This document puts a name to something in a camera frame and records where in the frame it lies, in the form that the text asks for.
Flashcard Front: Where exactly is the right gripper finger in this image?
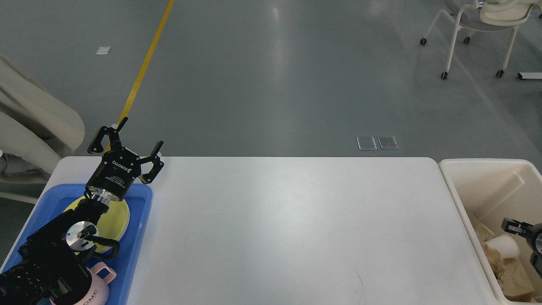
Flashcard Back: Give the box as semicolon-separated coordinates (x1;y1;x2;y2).
502;218;533;238

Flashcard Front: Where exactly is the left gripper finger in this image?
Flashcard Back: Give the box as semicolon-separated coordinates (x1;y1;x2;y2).
138;141;164;184
87;116;129;158

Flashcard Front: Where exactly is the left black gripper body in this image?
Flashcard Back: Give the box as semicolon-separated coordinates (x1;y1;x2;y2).
86;148;141;201

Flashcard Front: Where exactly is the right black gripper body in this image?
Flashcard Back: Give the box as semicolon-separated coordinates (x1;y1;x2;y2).
527;224;542;278

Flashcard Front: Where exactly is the white paper cup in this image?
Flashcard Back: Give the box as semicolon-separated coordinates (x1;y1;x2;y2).
485;234;520;259

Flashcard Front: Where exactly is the yellow plastic plate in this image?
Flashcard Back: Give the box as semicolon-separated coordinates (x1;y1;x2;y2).
64;200;130;252

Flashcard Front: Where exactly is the large brown paper bag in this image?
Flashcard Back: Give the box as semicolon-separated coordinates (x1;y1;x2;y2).
466;211;537;303

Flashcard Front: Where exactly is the pink ceramic mug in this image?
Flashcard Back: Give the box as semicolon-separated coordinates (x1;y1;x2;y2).
49;262;117;305

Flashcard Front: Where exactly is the brown paper ball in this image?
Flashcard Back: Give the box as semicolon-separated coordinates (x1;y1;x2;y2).
482;242;505;282

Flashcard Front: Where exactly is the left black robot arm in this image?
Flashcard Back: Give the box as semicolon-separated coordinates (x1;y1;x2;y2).
1;117;164;305

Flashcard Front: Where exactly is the white plastic bin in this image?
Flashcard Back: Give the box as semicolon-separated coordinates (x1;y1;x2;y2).
439;158;542;305

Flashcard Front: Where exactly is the beige fabric cover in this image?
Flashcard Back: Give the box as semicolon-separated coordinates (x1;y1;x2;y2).
0;55;86;184

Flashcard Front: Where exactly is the blue plastic tray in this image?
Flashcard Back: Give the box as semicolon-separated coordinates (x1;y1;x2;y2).
1;183;152;305

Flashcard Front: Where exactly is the right floor socket plate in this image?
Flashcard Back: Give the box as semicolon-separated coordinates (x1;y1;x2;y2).
377;136;399;150

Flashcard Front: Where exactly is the floor socket plate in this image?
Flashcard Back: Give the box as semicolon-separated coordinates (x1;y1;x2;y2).
377;136;399;150
356;136;378;151

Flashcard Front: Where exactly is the white floor bar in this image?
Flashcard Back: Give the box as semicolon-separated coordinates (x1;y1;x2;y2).
517;72;542;80

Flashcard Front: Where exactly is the left floor socket plate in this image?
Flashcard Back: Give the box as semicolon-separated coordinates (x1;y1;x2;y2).
356;136;378;151

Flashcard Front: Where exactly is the white office chair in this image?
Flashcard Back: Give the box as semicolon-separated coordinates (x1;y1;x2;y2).
420;0;541;80

